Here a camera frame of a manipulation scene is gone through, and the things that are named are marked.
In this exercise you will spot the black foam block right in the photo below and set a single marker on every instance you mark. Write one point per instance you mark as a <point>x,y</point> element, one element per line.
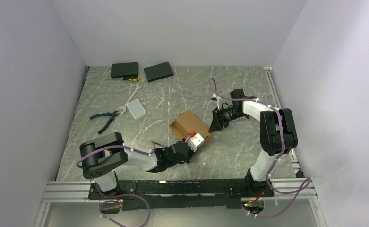
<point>157,72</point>

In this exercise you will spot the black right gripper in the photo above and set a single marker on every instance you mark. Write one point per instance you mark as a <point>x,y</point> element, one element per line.
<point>218,120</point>

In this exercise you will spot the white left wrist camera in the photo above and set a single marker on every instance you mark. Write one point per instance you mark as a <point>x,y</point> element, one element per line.
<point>194,141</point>

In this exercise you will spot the brown cardboard box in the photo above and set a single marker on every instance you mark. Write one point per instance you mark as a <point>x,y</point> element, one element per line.
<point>188,122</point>

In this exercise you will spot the black foam block left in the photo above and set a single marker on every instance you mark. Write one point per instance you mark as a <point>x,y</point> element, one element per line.
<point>129,69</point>

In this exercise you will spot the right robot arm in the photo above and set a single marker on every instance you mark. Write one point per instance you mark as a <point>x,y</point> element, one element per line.
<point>277,132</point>

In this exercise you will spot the silver combination wrench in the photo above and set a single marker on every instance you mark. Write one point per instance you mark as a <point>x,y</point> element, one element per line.
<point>122,109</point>

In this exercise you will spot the aluminium frame rail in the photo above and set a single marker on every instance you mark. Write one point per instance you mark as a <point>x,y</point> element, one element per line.
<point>66,192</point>

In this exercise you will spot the black foam block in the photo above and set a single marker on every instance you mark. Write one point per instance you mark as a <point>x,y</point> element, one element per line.
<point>157,72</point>
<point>129,69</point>

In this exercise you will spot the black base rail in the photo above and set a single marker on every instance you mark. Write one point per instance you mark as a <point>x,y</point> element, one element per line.
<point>138,194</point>

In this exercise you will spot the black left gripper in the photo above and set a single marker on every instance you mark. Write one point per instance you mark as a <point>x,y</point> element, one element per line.
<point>187,160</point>

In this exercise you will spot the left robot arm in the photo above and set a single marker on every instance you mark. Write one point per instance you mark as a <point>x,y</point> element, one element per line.
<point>100,157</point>

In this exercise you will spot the grey white rectangular device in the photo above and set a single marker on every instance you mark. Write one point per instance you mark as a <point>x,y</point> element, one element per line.
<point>136,109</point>

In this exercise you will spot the yellow black screwdriver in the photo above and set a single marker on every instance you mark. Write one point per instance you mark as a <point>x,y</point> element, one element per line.
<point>133,79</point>

